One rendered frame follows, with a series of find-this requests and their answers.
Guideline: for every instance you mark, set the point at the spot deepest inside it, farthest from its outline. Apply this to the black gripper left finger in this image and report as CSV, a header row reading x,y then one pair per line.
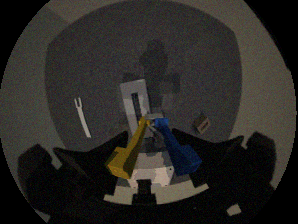
x,y
92,164

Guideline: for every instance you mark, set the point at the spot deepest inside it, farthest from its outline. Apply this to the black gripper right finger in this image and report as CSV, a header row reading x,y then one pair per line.
x,y
211,154

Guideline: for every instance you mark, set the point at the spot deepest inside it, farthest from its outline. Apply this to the grey flat forked bar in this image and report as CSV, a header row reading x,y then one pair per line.
x,y
82,118

